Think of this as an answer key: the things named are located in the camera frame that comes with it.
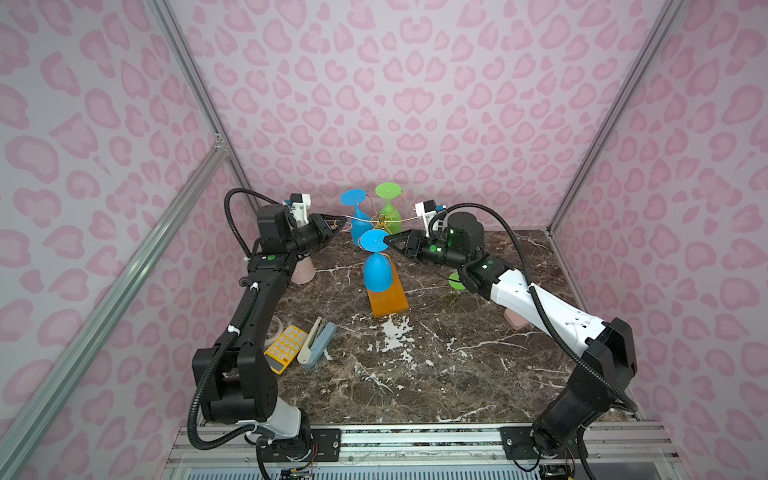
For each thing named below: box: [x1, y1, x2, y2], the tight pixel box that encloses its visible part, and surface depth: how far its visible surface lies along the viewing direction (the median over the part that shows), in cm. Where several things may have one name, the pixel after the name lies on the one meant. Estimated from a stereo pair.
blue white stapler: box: [297, 316, 337, 367], surface depth 90 cm
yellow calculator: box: [264, 325, 308, 375], surface depth 90 cm
